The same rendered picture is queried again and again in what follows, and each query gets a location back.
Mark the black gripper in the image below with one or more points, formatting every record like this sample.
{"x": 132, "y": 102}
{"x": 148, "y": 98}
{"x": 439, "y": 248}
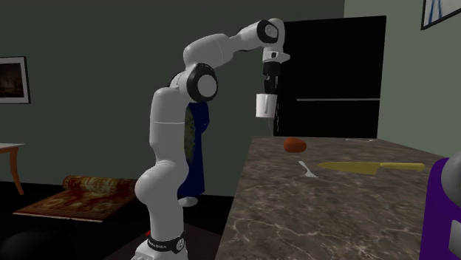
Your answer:
{"x": 270, "y": 70}

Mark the white mug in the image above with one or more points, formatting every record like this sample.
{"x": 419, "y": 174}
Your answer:
{"x": 265, "y": 106}

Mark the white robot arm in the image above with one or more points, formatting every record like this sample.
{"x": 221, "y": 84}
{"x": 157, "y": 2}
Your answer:
{"x": 167, "y": 144}

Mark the black refrigerator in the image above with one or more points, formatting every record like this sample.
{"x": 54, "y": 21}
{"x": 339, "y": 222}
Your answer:
{"x": 335, "y": 64}

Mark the brown oval potato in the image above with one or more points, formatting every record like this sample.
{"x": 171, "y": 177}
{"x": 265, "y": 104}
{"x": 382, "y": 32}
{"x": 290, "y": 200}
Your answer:
{"x": 294, "y": 145}

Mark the tall blue object white base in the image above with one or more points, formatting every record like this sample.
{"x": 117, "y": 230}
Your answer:
{"x": 198, "y": 151}

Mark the yellow knife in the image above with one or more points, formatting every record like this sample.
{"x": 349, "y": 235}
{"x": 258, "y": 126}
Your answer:
{"x": 360, "y": 167}

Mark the purple and grey appliance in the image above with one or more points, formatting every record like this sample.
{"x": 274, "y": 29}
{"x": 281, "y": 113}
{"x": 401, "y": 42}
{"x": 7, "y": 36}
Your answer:
{"x": 435, "y": 216}

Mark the red patterned rolled rug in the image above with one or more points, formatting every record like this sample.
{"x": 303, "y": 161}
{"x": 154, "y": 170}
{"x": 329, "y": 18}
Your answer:
{"x": 75, "y": 201}

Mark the wooden side table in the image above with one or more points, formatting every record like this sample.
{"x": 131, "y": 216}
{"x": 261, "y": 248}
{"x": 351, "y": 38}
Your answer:
{"x": 13, "y": 158}

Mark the blue white framed wall picture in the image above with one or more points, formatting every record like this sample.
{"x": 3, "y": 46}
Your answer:
{"x": 440, "y": 11}

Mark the dark framed wall picture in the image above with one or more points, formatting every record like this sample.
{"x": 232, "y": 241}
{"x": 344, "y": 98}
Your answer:
{"x": 12, "y": 80}

